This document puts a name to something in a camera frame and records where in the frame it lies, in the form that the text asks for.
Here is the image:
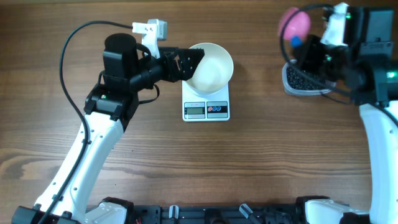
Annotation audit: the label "pink scoop blue handle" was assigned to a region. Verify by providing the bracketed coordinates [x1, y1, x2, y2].
[278, 7, 311, 48]

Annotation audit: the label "clear plastic container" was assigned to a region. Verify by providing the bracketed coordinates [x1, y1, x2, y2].
[282, 63, 331, 96]

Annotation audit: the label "white digital kitchen scale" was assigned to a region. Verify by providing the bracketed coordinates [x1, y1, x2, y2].
[182, 81, 230, 122]

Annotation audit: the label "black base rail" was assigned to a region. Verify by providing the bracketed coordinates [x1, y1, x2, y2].
[126, 203, 306, 224]

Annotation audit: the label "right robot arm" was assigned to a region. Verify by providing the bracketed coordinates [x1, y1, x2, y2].
[279, 3, 397, 223]

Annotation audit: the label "white bowl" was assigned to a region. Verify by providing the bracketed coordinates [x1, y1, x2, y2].
[186, 42, 234, 95]

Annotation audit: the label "black beans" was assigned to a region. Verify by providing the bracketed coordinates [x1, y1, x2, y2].
[286, 66, 323, 90]

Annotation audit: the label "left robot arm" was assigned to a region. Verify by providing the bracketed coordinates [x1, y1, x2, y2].
[12, 33, 205, 223]

